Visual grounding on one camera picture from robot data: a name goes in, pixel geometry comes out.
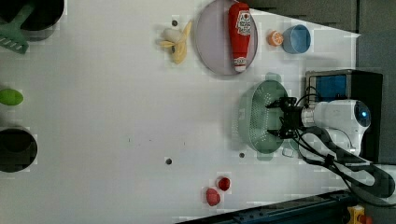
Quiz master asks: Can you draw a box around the green plastic strainer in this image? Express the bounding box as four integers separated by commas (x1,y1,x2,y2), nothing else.
237,73,288,161

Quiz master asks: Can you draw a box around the pink toy strawberry half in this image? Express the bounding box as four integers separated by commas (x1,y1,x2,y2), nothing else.
205,188,220,206

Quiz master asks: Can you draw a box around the yellow red emergency button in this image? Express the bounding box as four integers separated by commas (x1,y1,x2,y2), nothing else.
347,204,373,224

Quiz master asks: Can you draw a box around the orange half slice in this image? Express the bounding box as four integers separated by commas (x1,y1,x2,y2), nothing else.
267,31,284,47

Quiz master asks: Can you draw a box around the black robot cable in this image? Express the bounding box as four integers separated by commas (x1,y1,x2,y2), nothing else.
292,87,396,209

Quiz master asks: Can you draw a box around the black toaster oven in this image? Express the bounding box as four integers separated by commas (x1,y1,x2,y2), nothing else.
305,69,383,162

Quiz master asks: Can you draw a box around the black pot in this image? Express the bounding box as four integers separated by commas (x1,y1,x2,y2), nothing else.
0,0,66,42
0,128,37,173

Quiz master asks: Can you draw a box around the green lime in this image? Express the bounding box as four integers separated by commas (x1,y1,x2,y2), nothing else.
0,89,23,105

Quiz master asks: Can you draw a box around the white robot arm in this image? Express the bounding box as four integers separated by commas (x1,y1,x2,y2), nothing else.
268,97,395,200

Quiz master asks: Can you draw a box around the peeled toy banana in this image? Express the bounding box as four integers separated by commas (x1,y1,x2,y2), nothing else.
159,21,192,64

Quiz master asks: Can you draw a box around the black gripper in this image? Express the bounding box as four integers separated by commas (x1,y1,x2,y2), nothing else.
267,97,304,139

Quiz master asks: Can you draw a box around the black pot top left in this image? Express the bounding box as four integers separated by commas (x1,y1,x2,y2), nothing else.
0,0,66,42

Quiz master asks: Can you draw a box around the purple round plate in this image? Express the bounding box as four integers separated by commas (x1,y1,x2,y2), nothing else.
195,0,258,76

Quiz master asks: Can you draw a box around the blue bowl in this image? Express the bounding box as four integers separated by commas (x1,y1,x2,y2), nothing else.
282,24,311,54

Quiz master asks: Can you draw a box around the red toy strawberry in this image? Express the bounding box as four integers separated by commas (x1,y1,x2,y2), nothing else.
217,176,231,191

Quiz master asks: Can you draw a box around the green mug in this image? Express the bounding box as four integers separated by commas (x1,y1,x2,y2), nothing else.
282,139,300,158

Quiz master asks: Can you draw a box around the red ketchup bottle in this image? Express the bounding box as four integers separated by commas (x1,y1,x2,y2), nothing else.
228,3,251,73

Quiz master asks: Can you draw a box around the black pot lower left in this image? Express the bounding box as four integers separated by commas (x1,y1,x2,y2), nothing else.
0,128,37,173

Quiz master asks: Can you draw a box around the green spatula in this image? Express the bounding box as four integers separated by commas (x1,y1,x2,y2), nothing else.
0,1,35,54

